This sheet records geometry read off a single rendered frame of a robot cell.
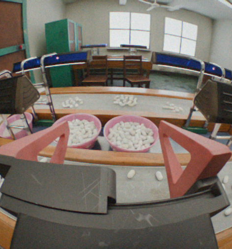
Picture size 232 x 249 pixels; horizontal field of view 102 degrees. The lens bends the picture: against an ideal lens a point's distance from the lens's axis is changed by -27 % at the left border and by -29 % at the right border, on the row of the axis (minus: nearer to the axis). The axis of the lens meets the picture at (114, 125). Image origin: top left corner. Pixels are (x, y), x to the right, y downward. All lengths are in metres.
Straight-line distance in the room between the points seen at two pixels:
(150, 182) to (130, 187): 0.07
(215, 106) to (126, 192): 0.36
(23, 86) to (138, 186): 0.44
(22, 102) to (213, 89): 0.36
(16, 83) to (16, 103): 0.04
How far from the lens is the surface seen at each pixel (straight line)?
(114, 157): 0.50
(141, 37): 5.33
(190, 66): 0.83
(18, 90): 0.28
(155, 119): 0.76
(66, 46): 3.05
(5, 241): 0.51
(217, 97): 0.26
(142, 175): 0.49
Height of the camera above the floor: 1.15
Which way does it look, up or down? 36 degrees down
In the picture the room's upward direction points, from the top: straight up
